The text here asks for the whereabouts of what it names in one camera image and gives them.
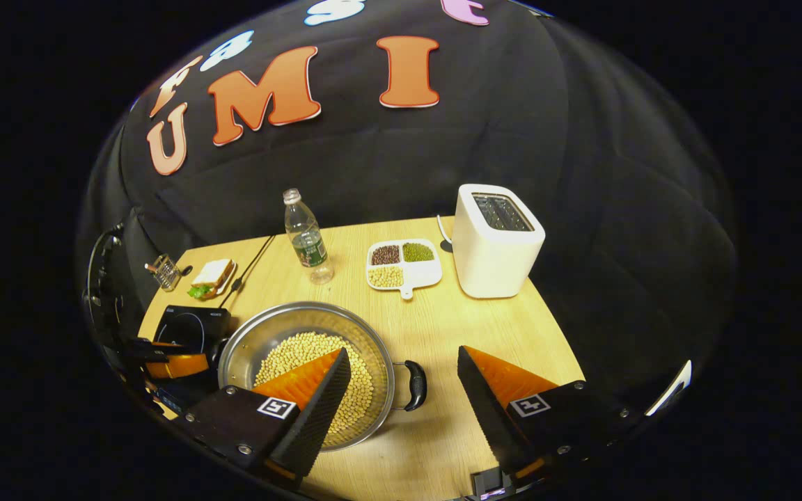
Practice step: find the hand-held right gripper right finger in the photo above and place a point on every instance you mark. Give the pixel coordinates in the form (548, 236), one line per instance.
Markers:
(488, 410)

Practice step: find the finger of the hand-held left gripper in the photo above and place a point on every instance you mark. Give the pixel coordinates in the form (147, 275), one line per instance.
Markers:
(178, 365)

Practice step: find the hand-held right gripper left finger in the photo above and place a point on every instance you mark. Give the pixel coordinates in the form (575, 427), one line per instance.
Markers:
(317, 410)

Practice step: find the black induction cooktop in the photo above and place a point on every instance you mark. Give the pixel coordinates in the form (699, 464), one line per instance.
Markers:
(192, 327)

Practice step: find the soybeans pile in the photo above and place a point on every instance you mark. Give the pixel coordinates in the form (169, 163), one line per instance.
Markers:
(303, 348)

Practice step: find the small black round object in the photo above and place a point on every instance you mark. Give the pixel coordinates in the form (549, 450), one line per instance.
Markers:
(186, 270)

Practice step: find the sandwich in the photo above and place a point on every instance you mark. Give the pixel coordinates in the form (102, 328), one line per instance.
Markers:
(211, 275)

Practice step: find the white toaster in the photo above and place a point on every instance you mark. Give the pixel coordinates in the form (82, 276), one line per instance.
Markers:
(491, 264)

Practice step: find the yellow beans in dish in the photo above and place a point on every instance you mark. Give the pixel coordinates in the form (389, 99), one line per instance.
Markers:
(386, 277)

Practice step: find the white divided dish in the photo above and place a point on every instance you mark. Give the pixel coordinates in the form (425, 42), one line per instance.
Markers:
(422, 275)

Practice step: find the dark red beans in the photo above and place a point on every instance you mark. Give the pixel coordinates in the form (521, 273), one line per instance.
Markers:
(386, 255)

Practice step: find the clear plastic water bottle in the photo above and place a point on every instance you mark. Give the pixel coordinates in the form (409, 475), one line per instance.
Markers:
(307, 240)

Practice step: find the green mung beans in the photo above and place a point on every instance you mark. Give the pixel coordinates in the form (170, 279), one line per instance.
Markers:
(418, 252)

